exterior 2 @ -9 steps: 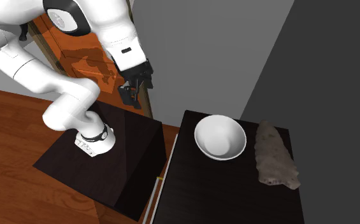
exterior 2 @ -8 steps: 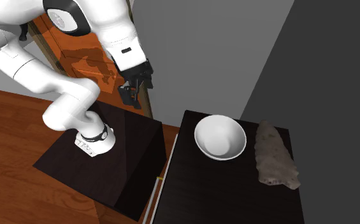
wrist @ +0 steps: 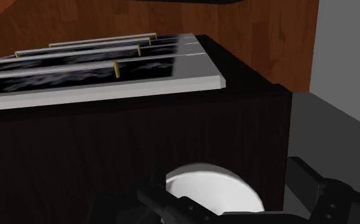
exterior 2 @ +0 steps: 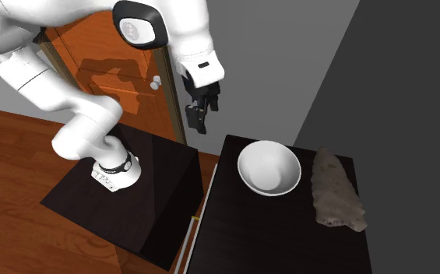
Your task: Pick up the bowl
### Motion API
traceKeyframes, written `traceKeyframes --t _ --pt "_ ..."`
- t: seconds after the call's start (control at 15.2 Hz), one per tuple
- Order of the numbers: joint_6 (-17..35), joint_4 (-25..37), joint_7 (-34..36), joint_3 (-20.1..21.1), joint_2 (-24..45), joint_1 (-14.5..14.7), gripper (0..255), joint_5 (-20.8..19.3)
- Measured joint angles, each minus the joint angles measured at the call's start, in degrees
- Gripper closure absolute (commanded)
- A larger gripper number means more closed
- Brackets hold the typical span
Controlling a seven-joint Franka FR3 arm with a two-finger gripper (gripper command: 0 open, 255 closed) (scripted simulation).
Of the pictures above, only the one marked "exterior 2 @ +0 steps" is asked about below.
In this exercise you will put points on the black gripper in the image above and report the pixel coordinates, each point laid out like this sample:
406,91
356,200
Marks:
200,93

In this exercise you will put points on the grey stone arrowhead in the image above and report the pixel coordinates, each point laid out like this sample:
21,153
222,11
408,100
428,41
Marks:
333,193

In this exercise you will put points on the white bowl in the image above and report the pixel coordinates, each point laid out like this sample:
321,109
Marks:
269,167

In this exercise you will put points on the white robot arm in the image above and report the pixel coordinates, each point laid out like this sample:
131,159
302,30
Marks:
83,129

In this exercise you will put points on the dark wooden cabinet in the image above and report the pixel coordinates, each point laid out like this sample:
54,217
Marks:
250,235

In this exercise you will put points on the orange wooden door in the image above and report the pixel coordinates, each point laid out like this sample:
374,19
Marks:
105,76

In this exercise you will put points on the dark robot stand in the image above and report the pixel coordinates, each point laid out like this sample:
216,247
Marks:
159,212

